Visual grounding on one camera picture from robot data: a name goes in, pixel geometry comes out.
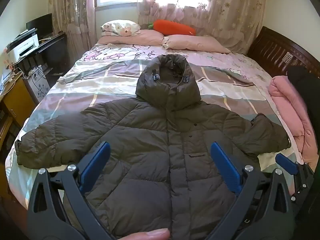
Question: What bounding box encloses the dark wooden headboard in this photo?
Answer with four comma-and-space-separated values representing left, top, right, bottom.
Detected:
247, 26, 320, 81

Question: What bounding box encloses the folded pink quilt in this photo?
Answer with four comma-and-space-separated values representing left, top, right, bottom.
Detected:
268, 76, 319, 171

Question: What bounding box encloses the black desk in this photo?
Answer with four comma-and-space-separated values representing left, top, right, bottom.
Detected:
12, 31, 68, 80

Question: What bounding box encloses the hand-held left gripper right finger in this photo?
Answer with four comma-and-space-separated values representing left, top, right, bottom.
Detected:
205, 142, 297, 240

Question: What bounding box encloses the white grid sticker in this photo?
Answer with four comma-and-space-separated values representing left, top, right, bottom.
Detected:
281, 52, 294, 64

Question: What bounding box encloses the white printer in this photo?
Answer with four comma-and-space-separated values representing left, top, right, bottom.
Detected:
6, 29, 40, 62

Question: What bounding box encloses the floral white pillow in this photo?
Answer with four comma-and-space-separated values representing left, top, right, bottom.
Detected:
101, 20, 142, 37

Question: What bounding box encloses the pink pillow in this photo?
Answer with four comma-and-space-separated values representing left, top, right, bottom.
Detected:
162, 34, 231, 54
97, 29, 165, 47

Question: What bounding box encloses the orange carrot plush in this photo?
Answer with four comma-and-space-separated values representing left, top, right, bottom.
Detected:
147, 19, 197, 36

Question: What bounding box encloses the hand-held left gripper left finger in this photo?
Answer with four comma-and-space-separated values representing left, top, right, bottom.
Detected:
27, 141, 118, 240

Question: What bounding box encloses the white floral-print box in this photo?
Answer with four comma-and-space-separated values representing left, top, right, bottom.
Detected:
24, 66, 52, 103

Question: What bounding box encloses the person's left hand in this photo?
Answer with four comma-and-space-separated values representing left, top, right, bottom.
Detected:
117, 228, 171, 240

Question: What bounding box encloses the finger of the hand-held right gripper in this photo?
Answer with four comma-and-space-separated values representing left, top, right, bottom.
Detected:
275, 153, 300, 178

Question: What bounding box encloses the black computer monitor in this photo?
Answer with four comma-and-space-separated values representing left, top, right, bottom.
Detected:
26, 13, 53, 37

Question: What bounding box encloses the floral lace curtain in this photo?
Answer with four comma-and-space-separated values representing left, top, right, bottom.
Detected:
137, 0, 267, 54
49, 0, 97, 53

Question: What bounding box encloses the olive green puffer jacket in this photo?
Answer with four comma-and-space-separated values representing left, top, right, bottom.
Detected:
14, 54, 292, 239

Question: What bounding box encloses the yellow wooden cabinet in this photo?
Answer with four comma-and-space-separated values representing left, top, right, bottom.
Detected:
0, 76, 37, 167

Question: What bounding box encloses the cartoon printed bed sheet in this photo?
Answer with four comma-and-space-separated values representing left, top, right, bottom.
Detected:
5, 42, 304, 210

